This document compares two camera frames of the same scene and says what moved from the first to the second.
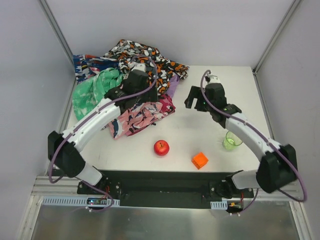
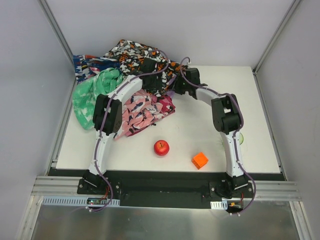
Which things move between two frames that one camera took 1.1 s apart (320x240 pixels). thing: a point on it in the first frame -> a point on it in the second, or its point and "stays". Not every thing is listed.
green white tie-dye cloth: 92,91 stays
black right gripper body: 197,96 -> 180,85
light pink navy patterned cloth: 137,117 stays
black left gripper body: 139,78 -> 155,85
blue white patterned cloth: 86,66 stays
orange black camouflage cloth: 160,70 stays
